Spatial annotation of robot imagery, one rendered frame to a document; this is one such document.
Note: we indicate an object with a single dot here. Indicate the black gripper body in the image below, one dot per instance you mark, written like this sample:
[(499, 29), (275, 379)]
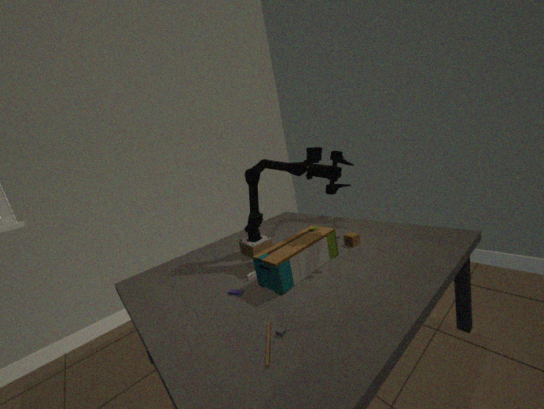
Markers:
[(329, 172)]

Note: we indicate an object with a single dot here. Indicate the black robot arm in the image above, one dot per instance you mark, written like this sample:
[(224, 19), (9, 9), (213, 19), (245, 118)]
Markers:
[(252, 178)]

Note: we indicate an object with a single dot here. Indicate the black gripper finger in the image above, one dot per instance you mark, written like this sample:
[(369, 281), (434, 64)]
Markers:
[(337, 186), (340, 159)]

